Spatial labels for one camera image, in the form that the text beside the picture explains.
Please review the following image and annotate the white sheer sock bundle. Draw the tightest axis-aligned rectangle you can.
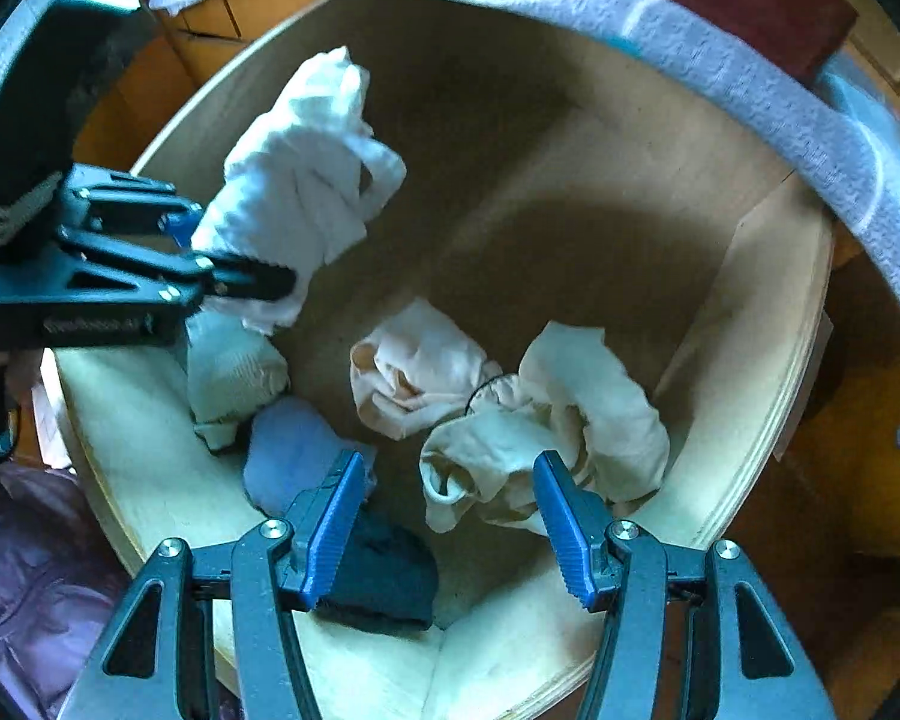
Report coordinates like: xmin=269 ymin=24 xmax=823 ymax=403
xmin=190 ymin=46 xmax=406 ymax=335

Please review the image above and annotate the pale green ribbed sock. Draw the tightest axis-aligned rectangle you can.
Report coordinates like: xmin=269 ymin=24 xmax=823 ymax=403
xmin=187 ymin=312 xmax=290 ymax=454

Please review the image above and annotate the dark purple puffer jacket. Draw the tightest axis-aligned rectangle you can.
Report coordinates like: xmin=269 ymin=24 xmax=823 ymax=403
xmin=0 ymin=463 xmax=128 ymax=718

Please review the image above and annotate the light blue sock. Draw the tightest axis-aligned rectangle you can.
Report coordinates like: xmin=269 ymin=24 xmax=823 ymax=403
xmin=244 ymin=395 xmax=377 ymax=517

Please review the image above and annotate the peach sock bundle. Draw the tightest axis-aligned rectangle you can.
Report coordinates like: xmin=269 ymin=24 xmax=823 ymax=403
xmin=349 ymin=298 xmax=526 ymax=440

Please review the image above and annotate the dark grey sock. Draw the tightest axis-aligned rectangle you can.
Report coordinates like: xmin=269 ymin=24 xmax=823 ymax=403
xmin=315 ymin=507 xmax=439 ymax=635

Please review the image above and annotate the cream yellow sock bundle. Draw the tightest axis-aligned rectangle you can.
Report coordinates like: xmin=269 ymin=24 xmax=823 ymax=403
xmin=419 ymin=322 xmax=670 ymax=535

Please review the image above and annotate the open wooden drawer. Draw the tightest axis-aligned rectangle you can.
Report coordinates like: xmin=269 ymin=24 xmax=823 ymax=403
xmin=55 ymin=0 xmax=832 ymax=718

